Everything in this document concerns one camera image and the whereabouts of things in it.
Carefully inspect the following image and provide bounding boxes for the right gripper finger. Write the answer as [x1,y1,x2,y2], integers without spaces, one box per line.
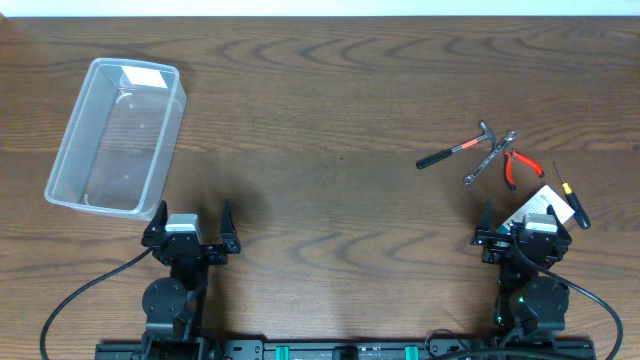
[546,205,572,245]
[470,200,494,246]

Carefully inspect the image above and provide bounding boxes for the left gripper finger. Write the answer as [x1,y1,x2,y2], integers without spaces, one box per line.
[141,200,168,247]
[220,200,241,254]

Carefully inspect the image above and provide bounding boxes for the yellow black screwdriver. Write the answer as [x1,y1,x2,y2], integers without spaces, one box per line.
[552,161,591,230]

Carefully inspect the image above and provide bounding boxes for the white blue card package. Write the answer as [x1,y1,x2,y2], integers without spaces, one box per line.
[497,185,574,234]

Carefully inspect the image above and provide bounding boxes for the red handled pliers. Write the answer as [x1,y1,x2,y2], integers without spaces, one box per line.
[503,147,545,190]

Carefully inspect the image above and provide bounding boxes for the clear plastic container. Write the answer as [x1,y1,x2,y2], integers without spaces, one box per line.
[44,58,187,221]

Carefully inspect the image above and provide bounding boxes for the black handled claw hammer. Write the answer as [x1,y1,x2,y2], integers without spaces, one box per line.
[416,120,496,170]

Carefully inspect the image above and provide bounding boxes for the silver ring spanner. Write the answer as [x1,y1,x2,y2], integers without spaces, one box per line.
[463,131,517,186]

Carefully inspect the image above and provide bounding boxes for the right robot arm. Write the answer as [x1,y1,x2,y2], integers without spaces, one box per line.
[471,204,572,347]

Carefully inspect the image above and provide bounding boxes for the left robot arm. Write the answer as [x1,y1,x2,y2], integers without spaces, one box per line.
[135,200,241,360]

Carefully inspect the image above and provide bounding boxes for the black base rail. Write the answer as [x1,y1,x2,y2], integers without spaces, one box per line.
[94,335,597,360]

